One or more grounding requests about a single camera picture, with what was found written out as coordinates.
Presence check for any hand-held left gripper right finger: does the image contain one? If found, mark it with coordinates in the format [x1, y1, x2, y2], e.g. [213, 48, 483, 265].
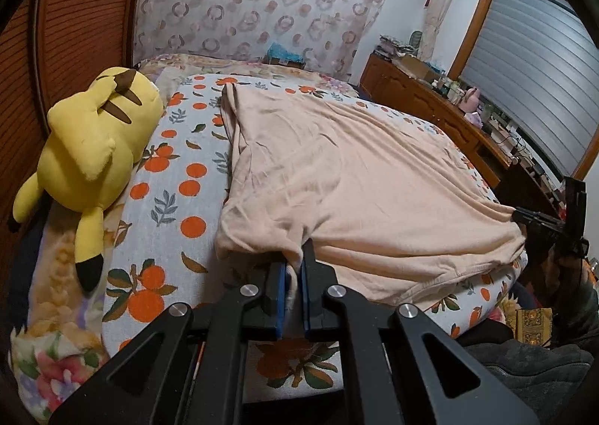
[299, 238, 541, 425]

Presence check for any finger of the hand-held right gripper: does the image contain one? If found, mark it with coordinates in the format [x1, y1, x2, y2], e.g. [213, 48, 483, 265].
[511, 207, 562, 239]

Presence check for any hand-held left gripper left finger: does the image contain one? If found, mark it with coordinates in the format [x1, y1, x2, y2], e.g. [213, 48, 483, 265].
[47, 259, 288, 425]

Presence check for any peach printed t-shirt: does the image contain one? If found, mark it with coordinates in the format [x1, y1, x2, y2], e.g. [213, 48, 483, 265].
[215, 83, 527, 309]

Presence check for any brown patterned cloth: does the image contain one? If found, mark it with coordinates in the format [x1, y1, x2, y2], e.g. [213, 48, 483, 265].
[515, 307, 555, 337]

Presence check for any person's leg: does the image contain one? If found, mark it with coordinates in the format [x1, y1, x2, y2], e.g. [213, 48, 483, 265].
[461, 317, 595, 425]

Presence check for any orange fruit print bed sheet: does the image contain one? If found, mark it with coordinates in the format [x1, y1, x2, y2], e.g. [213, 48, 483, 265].
[100, 74, 529, 391]

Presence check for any row of toiletry bottles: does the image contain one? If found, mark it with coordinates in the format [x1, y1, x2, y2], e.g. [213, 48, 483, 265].
[431, 74, 464, 103]

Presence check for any grey window blind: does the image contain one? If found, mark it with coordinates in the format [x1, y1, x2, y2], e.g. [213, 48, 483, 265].
[461, 0, 599, 178]

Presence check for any wooden sideboard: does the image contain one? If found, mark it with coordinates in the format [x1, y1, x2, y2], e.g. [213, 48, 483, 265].
[360, 53, 562, 201]

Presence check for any cardboard box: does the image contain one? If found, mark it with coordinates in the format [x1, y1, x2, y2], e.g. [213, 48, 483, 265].
[398, 55, 438, 80]

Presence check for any stack of folded cloths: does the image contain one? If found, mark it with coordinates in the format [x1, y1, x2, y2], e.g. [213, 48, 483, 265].
[377, 34, 415, 58]

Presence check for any floral blanket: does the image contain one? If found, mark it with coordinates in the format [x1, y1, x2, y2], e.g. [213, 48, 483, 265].
[9, 53, 361, 421]

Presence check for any blue box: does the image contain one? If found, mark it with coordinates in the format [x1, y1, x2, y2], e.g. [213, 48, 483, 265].
[266, 42, 306, 68]

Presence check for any yellow plush toy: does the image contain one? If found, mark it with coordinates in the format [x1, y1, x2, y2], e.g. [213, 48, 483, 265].
[12, 66, 164, 292]

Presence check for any wooden slatted wardrobe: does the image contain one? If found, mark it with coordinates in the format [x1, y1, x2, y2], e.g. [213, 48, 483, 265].
[0, 0, 150, 239]

